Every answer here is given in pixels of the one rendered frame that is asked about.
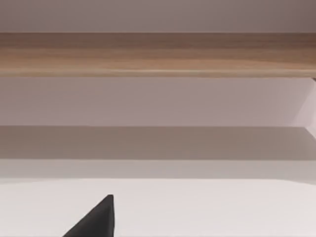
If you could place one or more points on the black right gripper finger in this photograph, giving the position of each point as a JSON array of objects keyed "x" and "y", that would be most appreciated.
[{"x": 100, "y": 219}]

